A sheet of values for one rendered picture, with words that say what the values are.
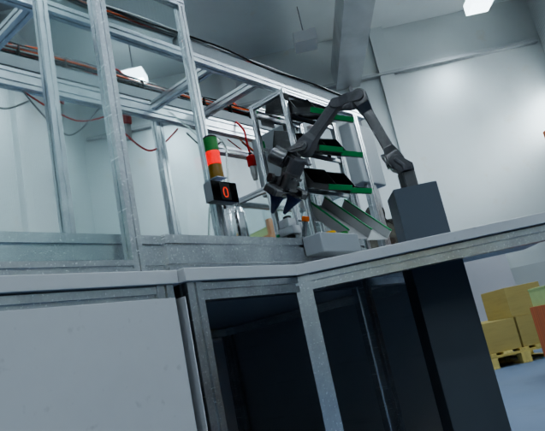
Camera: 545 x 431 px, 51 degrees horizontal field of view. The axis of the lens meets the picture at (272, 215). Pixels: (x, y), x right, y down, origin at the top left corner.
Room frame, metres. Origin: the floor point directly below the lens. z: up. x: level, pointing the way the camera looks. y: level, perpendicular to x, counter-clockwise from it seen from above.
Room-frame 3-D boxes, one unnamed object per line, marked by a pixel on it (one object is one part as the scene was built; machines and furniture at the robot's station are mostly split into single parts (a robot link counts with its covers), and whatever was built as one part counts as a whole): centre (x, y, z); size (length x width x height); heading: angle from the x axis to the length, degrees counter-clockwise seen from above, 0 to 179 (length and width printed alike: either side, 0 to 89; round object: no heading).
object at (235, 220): (2.95, 0.20, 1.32); 0.14 x 0.14 x 0.38
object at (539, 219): (1.88, -0.46, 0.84); 0.90 x 0.70 x 0.03; 89
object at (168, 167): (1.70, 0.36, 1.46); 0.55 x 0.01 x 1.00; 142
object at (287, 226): (1.99, -0.04, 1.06); 0.08 x 0.04 x 0.07; 52
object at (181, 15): (1.93, 0.18, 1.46); 0.03 x 0.03 x 1.00; 52
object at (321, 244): (1.78, -0.17, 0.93); 0.21 x 0.07 x 0.06; 142
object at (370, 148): (3.68, -0.67, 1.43); 0.30 x 0.09 x 1.13; 142
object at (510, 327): (7.23, -2.29, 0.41); 1.48 x 1.13 x 0.83; 178
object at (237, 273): (2.26, 0.30, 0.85); 1.50 x 1.41 x 0.03; 142
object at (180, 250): (1.67, 0.00, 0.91); 0.89 x 0.06 x 0.11; 142
